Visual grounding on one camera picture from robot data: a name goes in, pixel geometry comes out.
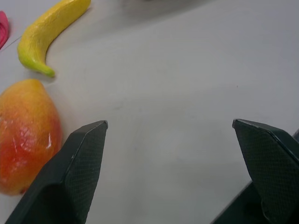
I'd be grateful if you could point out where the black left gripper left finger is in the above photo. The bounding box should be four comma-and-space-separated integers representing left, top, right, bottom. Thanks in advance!
5, 120, 108, 224

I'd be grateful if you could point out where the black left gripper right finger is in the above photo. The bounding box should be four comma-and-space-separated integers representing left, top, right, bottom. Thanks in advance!
210, 119, 299, 224

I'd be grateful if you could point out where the pink object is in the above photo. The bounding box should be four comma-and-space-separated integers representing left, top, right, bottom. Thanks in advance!
0, 10, 10, 50

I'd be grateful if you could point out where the orange red mango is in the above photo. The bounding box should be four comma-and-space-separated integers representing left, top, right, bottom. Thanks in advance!
0, 78, 63, 196

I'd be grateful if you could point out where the yellow banana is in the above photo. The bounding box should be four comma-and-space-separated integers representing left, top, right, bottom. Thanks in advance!
17, 0, 92, 78

